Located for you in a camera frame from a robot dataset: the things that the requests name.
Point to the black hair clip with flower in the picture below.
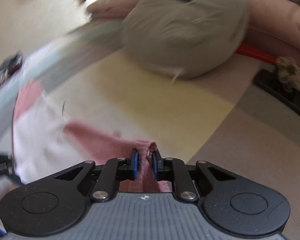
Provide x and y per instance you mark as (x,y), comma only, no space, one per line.
(283,82)

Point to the grey cat face cushion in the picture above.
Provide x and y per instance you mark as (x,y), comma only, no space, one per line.
(185,38)

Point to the floral cream rolled quilt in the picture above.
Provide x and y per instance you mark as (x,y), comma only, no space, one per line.
(274,24)

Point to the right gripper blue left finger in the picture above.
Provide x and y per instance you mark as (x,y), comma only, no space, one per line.
(108,177)

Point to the pink and white knit sweater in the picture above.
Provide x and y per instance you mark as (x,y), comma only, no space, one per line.
(42,140)

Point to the red stick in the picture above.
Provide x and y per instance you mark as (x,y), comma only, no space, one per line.
(255,53)

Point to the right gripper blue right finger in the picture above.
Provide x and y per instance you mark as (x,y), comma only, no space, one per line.
(175,171)

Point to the patterned slippers on floor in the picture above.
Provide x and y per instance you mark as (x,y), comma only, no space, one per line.
(10,66)

